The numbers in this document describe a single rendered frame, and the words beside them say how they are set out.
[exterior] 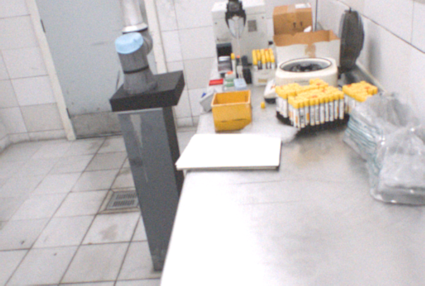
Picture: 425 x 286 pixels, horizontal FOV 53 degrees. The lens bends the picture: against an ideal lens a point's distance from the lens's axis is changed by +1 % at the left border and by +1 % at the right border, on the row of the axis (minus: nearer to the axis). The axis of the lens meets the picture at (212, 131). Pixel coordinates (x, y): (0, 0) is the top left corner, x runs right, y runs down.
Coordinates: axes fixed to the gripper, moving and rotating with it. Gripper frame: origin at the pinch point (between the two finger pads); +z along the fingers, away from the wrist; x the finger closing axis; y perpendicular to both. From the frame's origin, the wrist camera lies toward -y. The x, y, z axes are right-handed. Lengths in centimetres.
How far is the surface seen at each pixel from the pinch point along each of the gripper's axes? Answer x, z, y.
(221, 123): 8, 19, -52
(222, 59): 9.0, 15.0, 20.6
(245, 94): -1.4, 13.6, -39.4
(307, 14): -40, 7, 68
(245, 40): -3.3, 9.1, 32.0
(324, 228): -16, 22, -109
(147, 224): 53, 80, -21
